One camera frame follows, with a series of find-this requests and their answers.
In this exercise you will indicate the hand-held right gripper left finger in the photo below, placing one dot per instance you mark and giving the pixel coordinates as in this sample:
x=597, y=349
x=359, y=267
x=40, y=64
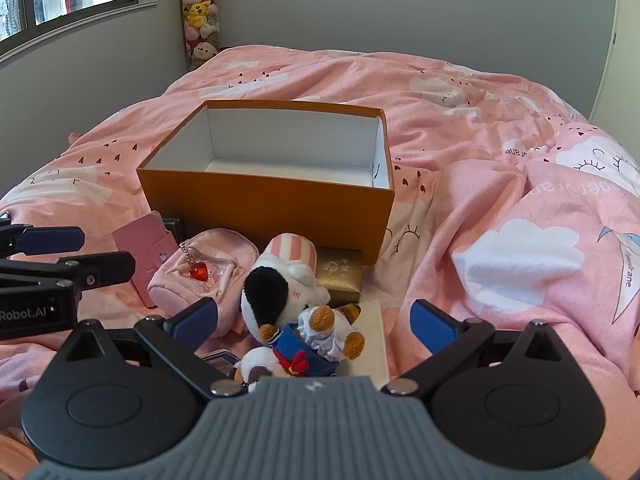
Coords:
x=196, y=321

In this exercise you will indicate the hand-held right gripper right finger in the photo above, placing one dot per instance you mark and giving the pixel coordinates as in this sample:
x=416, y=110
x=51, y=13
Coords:
x=430, y=327

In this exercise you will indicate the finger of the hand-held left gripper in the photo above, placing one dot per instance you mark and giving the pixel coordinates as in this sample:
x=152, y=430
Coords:
x=50, y=240
x=105, y=269

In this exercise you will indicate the illustrated card box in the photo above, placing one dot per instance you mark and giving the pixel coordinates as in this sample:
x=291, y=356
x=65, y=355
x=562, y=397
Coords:
x=220, y=361

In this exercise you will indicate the pink mini backpack pouch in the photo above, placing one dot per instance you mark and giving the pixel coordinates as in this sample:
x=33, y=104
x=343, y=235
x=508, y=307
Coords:
x=222, y=250

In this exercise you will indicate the dark grey box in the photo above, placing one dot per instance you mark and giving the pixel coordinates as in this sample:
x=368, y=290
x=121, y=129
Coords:
x=175, y=227

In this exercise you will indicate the white plush dog striped hat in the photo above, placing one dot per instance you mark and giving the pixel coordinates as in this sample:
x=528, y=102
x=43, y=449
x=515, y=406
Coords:
x=295, y=290

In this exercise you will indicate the small plush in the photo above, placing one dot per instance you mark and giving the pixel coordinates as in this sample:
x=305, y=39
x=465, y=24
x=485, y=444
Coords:
x=300, y=346

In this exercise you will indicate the orange cardboard box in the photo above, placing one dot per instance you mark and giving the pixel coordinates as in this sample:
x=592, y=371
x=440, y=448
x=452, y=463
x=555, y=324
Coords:
x=260, y=215

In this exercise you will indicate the pink card holder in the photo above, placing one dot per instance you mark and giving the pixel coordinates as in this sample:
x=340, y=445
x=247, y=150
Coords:
x=140, y=252

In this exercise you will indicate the white card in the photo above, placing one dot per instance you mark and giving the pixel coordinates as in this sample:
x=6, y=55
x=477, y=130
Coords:
x=373, y=342

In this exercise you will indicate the gold box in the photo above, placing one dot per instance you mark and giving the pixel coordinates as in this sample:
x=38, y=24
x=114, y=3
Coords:
x=340, y=270

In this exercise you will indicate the pink cloud print blanket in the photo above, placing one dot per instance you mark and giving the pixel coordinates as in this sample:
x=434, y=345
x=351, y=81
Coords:
x=500, y=125

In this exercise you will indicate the clear tube of plush toys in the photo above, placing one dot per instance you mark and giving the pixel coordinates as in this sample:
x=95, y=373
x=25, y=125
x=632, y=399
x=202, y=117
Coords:
x=198, y=15

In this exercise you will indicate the white wardrobe door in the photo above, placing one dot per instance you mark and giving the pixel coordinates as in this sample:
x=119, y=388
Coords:
x=625, y=60

